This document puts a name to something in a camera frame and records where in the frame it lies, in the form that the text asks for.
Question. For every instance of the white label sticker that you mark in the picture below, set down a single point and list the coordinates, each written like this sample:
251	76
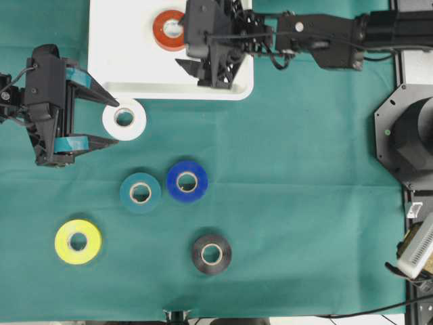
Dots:
413	209

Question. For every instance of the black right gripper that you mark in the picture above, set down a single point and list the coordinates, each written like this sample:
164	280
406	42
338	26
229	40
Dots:
213	38

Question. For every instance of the yellow tape roll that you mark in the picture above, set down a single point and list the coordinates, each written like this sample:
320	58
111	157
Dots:
78	242

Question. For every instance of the blue tape roll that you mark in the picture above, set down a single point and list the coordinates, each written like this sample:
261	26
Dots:
187	181

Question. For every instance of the teal tape roll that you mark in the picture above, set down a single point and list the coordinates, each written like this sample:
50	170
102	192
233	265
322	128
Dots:
140	193

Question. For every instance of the white tape roll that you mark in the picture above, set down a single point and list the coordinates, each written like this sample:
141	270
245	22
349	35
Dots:
125	122

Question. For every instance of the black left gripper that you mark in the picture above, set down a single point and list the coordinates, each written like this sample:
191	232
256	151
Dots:
50	90

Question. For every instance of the white perforated device box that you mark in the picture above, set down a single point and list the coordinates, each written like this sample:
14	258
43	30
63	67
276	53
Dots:
415	256

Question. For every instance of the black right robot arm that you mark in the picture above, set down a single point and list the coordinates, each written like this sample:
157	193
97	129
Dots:
403	125

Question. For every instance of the black tape roll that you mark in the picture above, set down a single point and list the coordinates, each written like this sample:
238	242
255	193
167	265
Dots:
211	254

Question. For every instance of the red tape roll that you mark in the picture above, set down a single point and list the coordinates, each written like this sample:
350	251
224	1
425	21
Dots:
167	31

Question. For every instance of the black clamp at table edge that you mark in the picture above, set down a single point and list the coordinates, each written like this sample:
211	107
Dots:
177	317

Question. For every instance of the white plastic tray case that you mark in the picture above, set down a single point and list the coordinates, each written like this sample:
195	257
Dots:
125	59

